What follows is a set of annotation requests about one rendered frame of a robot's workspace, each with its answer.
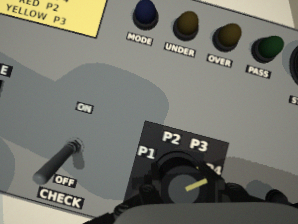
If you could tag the grey control panel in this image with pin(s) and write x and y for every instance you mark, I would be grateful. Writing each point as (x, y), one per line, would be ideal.
(115, 88)

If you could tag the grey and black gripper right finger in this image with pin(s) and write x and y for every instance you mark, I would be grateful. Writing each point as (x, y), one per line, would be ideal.
(218, 192)

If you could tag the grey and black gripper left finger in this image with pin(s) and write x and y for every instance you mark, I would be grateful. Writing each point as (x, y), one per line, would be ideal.
(148, 194)

